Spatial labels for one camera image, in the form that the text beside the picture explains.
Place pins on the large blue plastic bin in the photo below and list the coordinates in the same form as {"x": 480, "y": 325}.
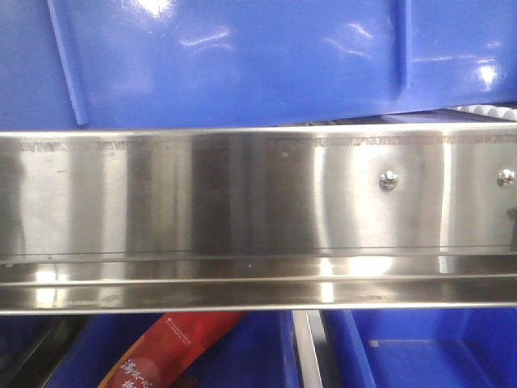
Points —
{"x": 203, "y": 64}

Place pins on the white roller track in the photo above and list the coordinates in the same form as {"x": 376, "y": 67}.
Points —
{"x": 500, "y": 112}

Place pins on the lower right blue bin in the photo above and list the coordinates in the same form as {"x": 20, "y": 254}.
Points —
{"x": 470, "y": 347}

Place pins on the stainless steel shelf rail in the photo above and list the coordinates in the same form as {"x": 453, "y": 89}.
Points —
{"x": 257, "y": 219}

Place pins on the red snack package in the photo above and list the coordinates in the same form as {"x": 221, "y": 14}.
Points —
{"x": 169, "y": 347}

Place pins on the steel rail screw right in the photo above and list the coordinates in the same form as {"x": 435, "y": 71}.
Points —
{"x": 506, "y": 177}

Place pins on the steel rail screw left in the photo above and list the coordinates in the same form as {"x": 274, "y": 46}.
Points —
{"x": 388, "y": 181}

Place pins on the steel divider between bins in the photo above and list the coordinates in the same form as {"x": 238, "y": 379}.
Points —
{"x": 316, "y": 358}

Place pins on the steel rail screw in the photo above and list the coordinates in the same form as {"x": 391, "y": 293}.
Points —
{"x": 388, "y": 181}
{"x": 506, "y": 177}

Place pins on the blue bin on lower shelf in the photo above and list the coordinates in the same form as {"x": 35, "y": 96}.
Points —
{"x": 257, "y": 352}

